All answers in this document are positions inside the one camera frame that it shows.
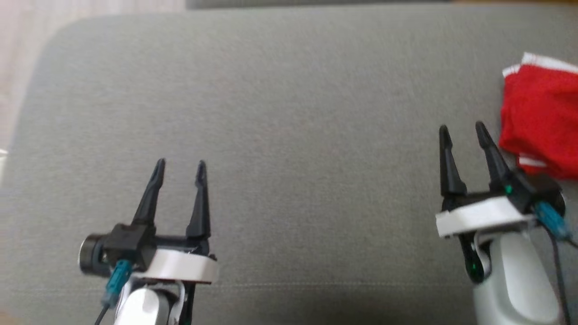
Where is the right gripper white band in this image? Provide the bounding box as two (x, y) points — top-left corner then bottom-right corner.
(435, 121), (539, 240)

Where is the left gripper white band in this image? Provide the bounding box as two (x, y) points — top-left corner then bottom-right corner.
(131, 158), (220, 285)

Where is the red basketball jersey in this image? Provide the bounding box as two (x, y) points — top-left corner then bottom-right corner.
(499, 51), (578, 181)

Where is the large grey sofa seat cushion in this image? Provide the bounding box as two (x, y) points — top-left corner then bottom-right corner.
(0, 2), (578, 325)

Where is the small grey sofa cushion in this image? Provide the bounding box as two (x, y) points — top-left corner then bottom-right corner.
(185, 0), (454, 10)

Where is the left cable with teal plug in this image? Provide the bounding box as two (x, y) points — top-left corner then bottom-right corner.
(94, 259), (134, 325)

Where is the cable with teal plug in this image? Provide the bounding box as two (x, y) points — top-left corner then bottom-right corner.
(532, 201), (578, 325)
(94, 259), (134, 325)

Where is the right cable with teal plug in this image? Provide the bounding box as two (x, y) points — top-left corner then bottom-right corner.
(532, 201), (578, 325)

